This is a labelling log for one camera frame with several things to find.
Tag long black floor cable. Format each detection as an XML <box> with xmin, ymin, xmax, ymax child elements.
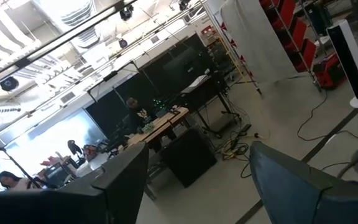
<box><xmin>296</xmin><ymin>89</ymin><xmax>358</xmax><ymax>142</ymax></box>

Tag wooden work table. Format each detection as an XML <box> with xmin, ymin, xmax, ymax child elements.
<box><xmin>126</xmin><ymin>106</ymin><xmax>191</xmax><ymax>149</ymax></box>

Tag red toolbox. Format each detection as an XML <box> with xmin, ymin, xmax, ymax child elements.
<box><xmin>313</xmin><ymin>52</ymin><xmax>347</xmax><ymax>90</ymax></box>

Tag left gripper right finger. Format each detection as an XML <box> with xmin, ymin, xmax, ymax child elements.
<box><xmin>249</xmin><ymin>141</ymin><xmax>358</xmax><ymax>224</ymax></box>

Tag black ceiling spotlight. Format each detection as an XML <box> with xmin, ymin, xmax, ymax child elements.
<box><xmin>0</xmin><ymin>77</ymin><xmax>20</xmax><ymax>92</ymax></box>

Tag black backdrop panels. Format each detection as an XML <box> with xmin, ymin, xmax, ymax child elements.
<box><xmin>85</xmin><ymin>32</ymin><xmax>229</xmax><ymax>141</ymax></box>

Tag white hanging sheet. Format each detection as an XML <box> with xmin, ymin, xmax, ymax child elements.
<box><xmin>219</xmin><ymin>0</ymin><xmax>298</xmax><ymax>84</ymax></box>

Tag person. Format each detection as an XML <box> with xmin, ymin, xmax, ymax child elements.
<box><xmin>0</xmin><ymin>170</ymin><xmax>42</xmax><ymax>191</ymax></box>
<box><xmin>125</xmin><ymin>97</ymin><xmax>155</xmax><ymax>133</ymax></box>

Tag black cabinet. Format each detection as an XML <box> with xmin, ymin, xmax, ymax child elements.
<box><xmin>161</xmin><ymin>128</ymin><xmax>218</xmax><ymax>189</ymax></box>

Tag black desk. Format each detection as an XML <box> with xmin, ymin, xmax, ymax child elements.
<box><xmin>178</xmin><ymin>74</ymin><xmax>241</xmax><ymax>139</ymax></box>

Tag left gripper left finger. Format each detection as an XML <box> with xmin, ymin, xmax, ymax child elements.
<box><xmin>0</xmin><ymin>141</ymin><xmax>150</xmax><ymax>224</ymax></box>

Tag black overhead beam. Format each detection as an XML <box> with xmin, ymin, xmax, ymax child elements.
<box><xmin>0</xmin><ymin>0</ymin><xmax>138</xmax><ymax>86</ymax></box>

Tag black looped floor cable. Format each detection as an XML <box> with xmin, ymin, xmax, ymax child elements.
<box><xmin>239</xmin><ymin>136</ymin><xmax>255</xmax><ymax>179</ymax></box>

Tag red bin rack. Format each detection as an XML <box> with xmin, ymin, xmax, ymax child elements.
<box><xmin>258</xmin><ymin>0</ymin><xmax>318</xmax><ymax>74</ymax></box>

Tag white black tower fan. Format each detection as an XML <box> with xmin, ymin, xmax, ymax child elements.
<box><xmin>326</xmin><ymin>19</ymin><xmax>358</xmax><ymax>110</ymax></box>

